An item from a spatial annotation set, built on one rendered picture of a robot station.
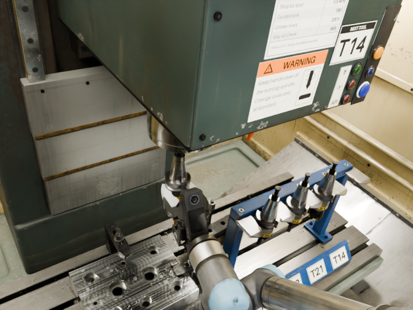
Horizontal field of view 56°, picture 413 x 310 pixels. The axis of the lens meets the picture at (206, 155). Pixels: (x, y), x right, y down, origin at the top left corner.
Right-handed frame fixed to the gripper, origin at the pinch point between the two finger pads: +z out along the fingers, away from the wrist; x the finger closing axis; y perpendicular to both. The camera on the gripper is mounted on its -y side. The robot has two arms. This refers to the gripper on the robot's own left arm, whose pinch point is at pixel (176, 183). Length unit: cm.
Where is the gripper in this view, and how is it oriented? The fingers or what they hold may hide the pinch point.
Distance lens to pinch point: 97.6
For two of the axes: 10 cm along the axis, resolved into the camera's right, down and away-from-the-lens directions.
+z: -3.7, -6.0, 7.1
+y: -1.1, 7.9, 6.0
